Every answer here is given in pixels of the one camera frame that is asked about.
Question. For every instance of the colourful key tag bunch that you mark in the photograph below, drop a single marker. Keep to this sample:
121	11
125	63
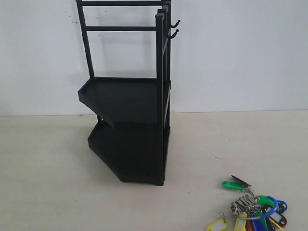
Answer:
254	212

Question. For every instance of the black metal shelf rack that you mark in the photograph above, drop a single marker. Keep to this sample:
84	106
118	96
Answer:
132	132

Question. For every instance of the black metal hook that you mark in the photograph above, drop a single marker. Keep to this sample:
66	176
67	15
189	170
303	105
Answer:
176	24
174	34

